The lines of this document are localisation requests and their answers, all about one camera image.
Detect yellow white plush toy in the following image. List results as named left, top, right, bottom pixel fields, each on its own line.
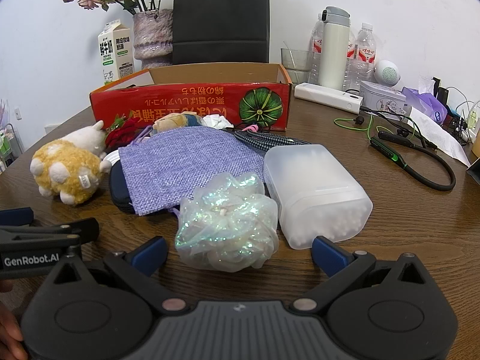
left=30, top=139, right=102, bottom=207

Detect white paper sheet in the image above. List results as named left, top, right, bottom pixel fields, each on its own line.
left=407, top=107, right=471, bottom=166

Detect cluttered storage rack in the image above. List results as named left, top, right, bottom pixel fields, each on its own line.
left=0, top=99, right=19, bottom=169

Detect purple tissue pack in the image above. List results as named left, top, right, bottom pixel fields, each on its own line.
left=401, top=87, right=449, bottom=124

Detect black charger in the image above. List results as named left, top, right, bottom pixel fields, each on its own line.
left=432, top=77, right=459, bottom=102

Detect purple burlap pouch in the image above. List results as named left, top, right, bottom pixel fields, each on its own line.
left=118, top=125, right=271, bottom=217

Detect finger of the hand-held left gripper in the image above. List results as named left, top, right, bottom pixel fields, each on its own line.
left=0, top=217, right=100, bottom=246
left=0, top=207, right=34, bottom=226

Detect translucent plastic box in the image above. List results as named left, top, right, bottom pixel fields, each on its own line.
left=262, top=144, right=374, bottom=250

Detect green black neckband earphones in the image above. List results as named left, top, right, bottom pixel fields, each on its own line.
left=334, top=114, right=456, bottom=192

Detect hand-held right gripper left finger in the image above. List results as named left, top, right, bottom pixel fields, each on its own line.
left=45, top=235, right=190, bottom=317

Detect red cardboard box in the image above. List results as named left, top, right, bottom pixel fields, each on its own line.
left=89, top=63, right=293, bottom=133

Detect dark blue case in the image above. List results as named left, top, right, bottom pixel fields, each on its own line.
left=109, top=161, right=139, bottom=212

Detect iridescent mesh bath pouf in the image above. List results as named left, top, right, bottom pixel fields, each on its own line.
left=174, top=172, right=280, bottom=272

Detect white tissue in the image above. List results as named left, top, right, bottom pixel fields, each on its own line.
left=202, top=114, right=235, bottom=130

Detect clear glass cup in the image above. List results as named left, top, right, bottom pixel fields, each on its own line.
left=280, top=47, right=314, bottom=83

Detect white green milk carton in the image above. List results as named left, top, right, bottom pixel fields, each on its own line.
left=97, top=22, right=136, bottom=86

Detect beige blue snack packet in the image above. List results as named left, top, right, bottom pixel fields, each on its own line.
left=152, top=114, right=205, bottom=134

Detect wooden desktop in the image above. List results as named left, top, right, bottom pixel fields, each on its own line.
left=0, top=71, right=480, bottom=360

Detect white thermos bottle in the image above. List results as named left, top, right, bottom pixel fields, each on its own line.
left=318, top=6, right=351, bottom=90

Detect black paper bag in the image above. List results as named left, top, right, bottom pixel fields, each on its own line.
left=172, top=0, right=271, bottom=65

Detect clear water bottle red label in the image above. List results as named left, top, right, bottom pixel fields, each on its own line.
left=343, top=22, right=377, bottom=91
left=308, top=13, right=327, bottom=85

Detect white printed tin box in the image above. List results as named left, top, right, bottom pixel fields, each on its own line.
left=359, top=80, right=407, bottom=115

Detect red artificial rose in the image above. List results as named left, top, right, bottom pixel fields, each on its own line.
left=104, top=114, right=140, bottom=150

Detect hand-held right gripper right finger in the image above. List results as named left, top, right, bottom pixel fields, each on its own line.
left=289, top=235, right=437, bottom=314

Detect person's left hand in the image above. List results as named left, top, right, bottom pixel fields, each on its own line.
left=0, top=280, right=29, bottom=360

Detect clear stirring straw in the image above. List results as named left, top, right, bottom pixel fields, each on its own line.
left=282, top=40, right=299, bottom=69

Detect white round speaker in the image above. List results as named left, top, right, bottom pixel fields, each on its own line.
left=374, top=59, right=401, bottom=85

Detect white power bank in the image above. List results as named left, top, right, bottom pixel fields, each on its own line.
left=294, top=82, right=364, bottom=114

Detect pink mottled vase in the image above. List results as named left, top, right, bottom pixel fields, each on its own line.
left=132, top=8, right=174, bottom=70

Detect tangle of charging cables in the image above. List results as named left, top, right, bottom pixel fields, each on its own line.
left=446, top=99, right=480, bottom=145

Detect black white braided cable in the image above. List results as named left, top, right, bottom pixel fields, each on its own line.
left=232, top=123, right=312, bottom=154

